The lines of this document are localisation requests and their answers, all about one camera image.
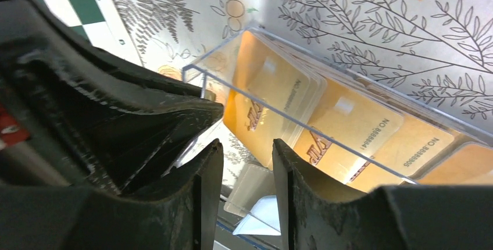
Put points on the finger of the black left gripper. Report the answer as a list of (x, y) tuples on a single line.
[(112, 64), (123, 136)]

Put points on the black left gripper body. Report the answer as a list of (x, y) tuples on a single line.
[(30, 154)]

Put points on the clear acrylic card box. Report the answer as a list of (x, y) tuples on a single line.
[(327, 98)]

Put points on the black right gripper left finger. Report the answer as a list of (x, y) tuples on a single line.
[(178, 211)]

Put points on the gold VIP card stack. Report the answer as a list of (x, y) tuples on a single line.
[(346, 125)]

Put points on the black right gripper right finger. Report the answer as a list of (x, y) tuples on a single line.
[(318, 212)]

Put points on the green white chessboard mat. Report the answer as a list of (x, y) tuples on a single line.
[(97, 21)]

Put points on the floral patterned table mat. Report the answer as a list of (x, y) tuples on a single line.
[(438, 52)]

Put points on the grey card holder wallet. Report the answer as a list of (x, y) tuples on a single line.
[(253, 198)]

